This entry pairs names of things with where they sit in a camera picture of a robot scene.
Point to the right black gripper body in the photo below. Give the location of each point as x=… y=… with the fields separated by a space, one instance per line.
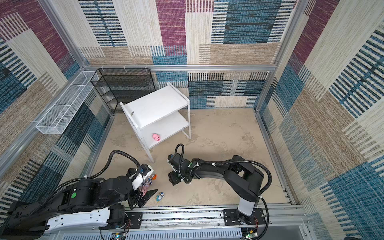
x=177 y=176

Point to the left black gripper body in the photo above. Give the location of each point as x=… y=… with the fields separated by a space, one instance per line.
x=134 y=195

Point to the pink rubber pig toy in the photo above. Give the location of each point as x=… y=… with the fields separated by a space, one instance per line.
x=156 y=137

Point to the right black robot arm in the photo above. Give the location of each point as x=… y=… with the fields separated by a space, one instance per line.
x=249 y=179

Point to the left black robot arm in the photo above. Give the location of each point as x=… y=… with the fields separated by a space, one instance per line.
x=90 y=200

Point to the white two-tier metal shelf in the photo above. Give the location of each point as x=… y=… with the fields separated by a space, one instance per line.
x=165 y=112

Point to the pink hooded Doraemon figure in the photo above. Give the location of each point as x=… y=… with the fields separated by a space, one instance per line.
x=146 y=184

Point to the teal hooded Doraemon figure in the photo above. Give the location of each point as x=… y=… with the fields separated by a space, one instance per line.
x=160 y=196

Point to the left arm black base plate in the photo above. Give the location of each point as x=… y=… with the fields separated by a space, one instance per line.
x=132 y=220

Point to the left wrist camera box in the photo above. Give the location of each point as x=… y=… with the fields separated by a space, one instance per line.
x=145 y=172

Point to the aluminium front rail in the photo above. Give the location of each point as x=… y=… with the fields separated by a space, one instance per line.
x=286 y=222

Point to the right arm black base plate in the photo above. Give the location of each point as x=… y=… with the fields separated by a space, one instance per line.
x=233 y=217

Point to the white wire mesh basket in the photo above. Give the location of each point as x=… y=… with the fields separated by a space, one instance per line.
x=59 y=116

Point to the black mesh wire shelf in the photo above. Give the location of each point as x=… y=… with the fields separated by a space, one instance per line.
x=122 y=85

